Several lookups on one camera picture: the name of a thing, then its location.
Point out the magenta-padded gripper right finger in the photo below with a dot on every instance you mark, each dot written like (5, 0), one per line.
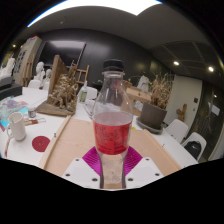
(143, 171)

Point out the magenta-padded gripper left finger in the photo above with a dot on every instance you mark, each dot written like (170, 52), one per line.
(81, 171)

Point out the clear bottle with red label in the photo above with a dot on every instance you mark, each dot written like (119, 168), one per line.
(112, 133)

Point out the tan wooden drawing board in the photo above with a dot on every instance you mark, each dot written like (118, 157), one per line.
(75, 140)

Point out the flat round red coaster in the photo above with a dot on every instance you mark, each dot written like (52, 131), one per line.
(40, 144)

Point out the white plastic chair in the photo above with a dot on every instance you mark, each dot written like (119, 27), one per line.
(45, 86)
(34, 84)
(92, 92)
(176, 130)

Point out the dried plant in grey pot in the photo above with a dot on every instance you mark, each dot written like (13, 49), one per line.
(152, 115)

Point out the white chair with black bag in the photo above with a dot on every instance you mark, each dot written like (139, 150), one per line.
(195, 146)

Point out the green spray bottle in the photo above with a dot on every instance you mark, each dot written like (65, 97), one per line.
(83, 95)

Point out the white ceramic mug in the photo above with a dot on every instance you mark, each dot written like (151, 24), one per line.
(16, 126)

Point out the long wooden stick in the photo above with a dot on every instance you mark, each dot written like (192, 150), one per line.
(6, 146)

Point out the brown carved wooden sculpture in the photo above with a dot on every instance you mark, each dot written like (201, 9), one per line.
(61, 95)

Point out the white plaster statue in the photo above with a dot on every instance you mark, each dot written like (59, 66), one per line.
(143, 83)

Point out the small wooden easel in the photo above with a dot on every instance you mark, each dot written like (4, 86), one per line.
(81, 75)

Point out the small white plaster bust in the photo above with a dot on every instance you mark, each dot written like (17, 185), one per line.
(48, 78)

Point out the large black box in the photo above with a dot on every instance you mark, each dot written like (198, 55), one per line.
(10, 90)

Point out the large white plaster bust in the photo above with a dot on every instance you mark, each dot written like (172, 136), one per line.
(39, 71)

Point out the tall wooden easel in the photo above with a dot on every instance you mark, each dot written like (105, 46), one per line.
(28, 70)

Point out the white cabinet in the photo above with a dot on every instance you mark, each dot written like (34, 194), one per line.
(25, 50)

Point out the long ceiling light strip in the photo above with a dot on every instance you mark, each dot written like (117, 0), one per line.
(100, 6)

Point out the wooden wall figure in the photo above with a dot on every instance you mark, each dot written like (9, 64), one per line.
(181, 112)

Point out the dark wall screen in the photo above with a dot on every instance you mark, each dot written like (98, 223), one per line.
(61, 53)

